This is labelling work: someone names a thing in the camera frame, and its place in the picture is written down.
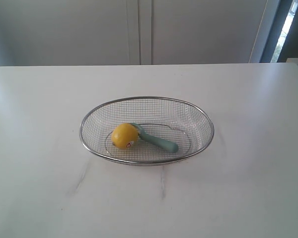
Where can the yellow lemon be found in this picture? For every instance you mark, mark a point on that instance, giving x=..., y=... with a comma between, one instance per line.
x=124, y=136

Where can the teal handled peeler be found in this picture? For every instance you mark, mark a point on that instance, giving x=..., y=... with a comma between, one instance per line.
x=166, y=145

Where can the metal wire mesh basket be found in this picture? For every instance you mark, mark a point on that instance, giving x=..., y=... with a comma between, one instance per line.
x=171, y=119

